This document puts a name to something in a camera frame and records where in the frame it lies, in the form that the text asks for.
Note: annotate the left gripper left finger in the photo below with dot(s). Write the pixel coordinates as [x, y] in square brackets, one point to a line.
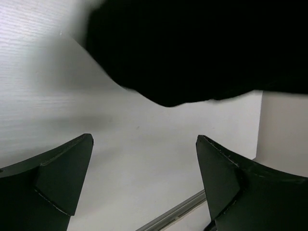
[42, 192]

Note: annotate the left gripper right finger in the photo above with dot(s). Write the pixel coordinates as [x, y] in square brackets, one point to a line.
[243, 195]

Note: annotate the black skirt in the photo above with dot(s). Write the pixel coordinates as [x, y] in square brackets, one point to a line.
[185, 51]

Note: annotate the aluminium front rail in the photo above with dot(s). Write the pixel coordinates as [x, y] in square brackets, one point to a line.
[175, 213]

